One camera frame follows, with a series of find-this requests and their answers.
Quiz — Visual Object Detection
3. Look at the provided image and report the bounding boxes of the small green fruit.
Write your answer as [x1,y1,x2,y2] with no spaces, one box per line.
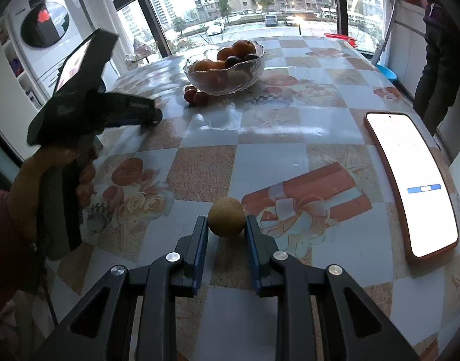
[208,197,245,238]

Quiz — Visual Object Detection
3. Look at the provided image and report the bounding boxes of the gloved left hand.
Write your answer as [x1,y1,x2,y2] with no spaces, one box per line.
[7,146,97,239]

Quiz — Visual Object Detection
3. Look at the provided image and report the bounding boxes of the lower washing machine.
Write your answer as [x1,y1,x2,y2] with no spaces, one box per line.
[7,0,92,98]

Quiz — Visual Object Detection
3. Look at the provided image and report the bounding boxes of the two red tomatoes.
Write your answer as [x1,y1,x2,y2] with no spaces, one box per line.
[183,86,209,106]

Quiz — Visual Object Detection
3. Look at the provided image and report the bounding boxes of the smartphone in orange case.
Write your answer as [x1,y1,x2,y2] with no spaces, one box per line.
[364,112,459,264]

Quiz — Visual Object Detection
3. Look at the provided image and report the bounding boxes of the clear glass fruit bowl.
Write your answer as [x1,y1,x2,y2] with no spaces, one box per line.
[183,41,266,96]

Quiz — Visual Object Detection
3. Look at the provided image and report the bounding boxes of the blue round stool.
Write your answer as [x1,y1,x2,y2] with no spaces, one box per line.
[376,63,398,82]

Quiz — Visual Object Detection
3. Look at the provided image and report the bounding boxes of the person in dark clothes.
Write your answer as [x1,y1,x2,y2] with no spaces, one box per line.
[413,0,460,135]

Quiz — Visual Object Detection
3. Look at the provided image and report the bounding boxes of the red flat dish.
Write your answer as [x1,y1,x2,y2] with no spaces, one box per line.
[325,33,357,47]

